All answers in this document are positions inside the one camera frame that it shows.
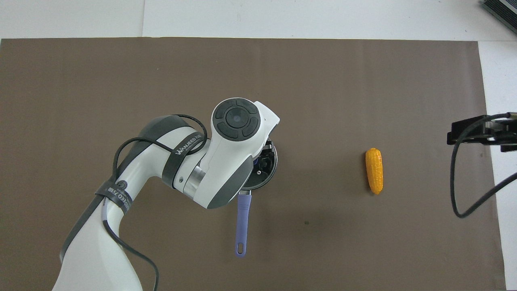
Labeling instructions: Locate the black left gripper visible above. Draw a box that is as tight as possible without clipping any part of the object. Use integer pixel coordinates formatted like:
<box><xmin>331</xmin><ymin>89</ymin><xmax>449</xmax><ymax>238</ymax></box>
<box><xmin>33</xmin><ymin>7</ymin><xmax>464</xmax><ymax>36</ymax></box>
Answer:
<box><xmin>255</xmin><ymin>146</ymin><xmax>274</xmax><ymax>172</ymax></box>

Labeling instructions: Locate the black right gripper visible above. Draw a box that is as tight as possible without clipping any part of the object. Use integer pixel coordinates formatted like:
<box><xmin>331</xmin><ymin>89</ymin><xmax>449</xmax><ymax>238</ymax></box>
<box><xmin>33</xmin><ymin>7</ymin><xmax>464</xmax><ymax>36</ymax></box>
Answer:
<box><xmin>446</xmin><ymin>112</ymin><xmax>517</xmax><ymax>153</ymax></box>

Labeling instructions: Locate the yellow toy corn cob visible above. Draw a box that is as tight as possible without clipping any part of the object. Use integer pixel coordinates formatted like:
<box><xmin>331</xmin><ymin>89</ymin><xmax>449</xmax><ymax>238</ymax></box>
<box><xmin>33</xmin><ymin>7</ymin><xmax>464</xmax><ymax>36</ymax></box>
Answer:
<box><xmin>365</xmin><ymin>148</ymin><xmax>384</xmax><ymax>195</ymax></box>

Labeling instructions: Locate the brown table mat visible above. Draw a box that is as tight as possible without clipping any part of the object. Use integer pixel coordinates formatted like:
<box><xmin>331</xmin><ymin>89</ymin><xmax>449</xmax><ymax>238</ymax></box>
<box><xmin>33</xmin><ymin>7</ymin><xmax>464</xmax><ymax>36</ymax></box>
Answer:
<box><xmin>0</xmin><ymin>38</ymin><xmax>506</xmax><ymax>291</ymax></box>

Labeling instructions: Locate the black ribbed device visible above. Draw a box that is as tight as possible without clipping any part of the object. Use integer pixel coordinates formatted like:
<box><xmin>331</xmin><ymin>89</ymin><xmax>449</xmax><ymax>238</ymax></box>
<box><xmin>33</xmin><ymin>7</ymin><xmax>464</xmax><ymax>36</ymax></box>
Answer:
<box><xmin>480</xmin><ymin>0</ymin><xmax>517</xmax><ymax>30</ymax></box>

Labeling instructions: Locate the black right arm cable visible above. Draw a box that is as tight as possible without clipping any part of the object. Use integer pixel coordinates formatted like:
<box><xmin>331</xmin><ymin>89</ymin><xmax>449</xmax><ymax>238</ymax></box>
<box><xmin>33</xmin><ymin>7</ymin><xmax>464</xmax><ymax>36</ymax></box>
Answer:
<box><xmin>450</xmin><ymin>113</ymin><xmax>517</xmax><ymax>219</ymax></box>

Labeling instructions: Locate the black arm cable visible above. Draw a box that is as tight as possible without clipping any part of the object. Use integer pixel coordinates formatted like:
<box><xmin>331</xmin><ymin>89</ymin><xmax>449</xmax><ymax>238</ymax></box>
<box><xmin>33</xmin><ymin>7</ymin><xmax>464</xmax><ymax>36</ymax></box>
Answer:
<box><xmin>103</xmin><ymin>114</ymin><xmax>209</xmax><ymax>291</ymax></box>
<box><xmin>450</xmin><ymin>113</ymin><xmax>517</xmax><ymax>219</ymax></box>

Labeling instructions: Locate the dark blue pot with handle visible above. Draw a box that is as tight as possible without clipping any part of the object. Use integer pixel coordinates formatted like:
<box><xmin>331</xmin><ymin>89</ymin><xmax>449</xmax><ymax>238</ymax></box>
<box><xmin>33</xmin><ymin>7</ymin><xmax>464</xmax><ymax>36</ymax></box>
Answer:
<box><xmin>235</xmin><ymin>139</ymin><xmax>280</xmax><ymax>258</ymax></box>

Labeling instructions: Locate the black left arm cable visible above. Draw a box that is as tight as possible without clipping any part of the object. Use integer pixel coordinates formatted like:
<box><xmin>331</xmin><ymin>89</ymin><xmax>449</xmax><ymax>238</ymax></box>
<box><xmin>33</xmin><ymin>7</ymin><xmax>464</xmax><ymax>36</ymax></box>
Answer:
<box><xmin>103</xmin><ymin>114</ymin><xmax>209</xmax><ymax>291</ymax></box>

